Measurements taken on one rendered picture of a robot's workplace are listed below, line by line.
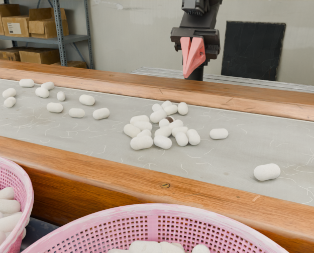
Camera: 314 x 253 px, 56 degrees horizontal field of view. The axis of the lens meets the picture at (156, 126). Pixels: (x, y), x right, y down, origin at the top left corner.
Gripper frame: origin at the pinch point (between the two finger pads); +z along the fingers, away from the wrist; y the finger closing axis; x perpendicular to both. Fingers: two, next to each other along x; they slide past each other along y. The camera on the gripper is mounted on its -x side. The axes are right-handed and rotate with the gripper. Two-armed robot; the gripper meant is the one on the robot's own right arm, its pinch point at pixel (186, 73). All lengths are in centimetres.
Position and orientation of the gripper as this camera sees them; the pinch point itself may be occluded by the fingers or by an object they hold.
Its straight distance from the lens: 62.3
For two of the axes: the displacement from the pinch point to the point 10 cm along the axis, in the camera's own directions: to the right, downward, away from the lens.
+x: 2.4, 4.4, 8.6
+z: -2.9, 8.8, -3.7
